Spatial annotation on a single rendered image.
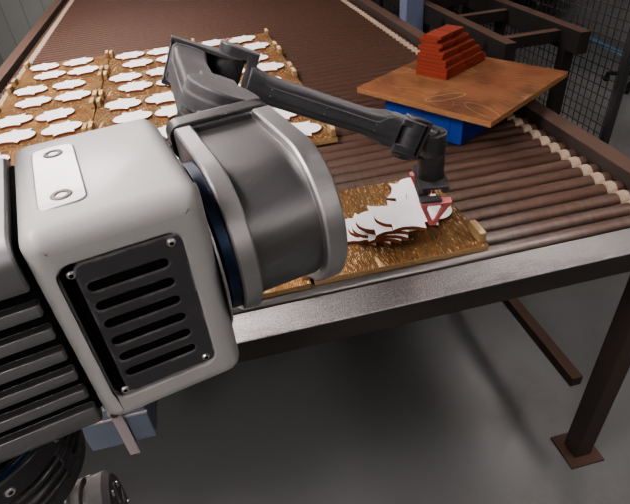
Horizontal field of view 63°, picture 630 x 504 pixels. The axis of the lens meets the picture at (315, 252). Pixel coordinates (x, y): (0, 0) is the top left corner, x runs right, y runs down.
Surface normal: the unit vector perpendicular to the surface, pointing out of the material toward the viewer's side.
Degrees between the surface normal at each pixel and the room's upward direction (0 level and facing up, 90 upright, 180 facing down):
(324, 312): 0
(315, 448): 0
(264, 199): 41
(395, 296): 0
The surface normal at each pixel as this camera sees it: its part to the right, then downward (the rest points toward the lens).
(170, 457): -0.07, -0.79
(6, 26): 0.11, 0.60
